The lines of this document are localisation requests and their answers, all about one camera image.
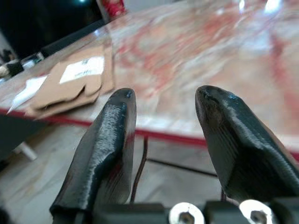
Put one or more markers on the brown cardboard envelope with label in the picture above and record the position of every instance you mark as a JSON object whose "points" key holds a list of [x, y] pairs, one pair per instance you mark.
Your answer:
{"points": [[70, 93]]}

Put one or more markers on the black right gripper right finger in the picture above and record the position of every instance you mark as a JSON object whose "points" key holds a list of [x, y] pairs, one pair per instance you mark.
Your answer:
{"points": [[243, 149]]}

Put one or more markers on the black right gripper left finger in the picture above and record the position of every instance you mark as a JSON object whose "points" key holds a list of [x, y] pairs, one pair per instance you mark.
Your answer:
{"points": [[102, 151]]}

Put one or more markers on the white plastic bag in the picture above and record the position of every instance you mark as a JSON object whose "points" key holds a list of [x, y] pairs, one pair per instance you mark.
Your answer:
{"points": [[30, 89]]}

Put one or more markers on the black TV cabinet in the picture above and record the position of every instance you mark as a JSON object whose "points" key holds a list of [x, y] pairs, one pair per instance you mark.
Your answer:
{"points": [[70, 39]]}

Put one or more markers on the red and gold figurine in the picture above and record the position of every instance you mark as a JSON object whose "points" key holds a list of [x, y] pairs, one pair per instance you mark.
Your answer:
{"points": [[112, 9]]}

